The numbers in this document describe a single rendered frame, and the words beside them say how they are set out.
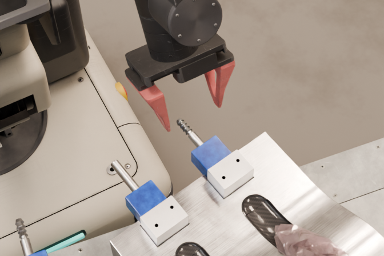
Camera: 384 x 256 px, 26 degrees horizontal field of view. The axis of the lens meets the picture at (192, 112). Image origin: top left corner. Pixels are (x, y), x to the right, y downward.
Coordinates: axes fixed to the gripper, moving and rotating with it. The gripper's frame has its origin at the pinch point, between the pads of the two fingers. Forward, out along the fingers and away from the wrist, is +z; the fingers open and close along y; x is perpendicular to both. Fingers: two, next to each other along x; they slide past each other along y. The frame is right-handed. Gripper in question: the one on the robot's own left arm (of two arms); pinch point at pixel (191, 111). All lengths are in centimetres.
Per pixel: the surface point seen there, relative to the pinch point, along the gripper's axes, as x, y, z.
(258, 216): -3.2, 4.1, 17.5
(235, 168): 0.8, 4.1, 12.0
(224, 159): 2.4, 3.5, 11.2
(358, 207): -4.4, 18.3, 23.6
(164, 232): -2.3, -8.1, 13.5
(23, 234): 3.8, -23.6, 9.0
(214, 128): 83, 30, 70
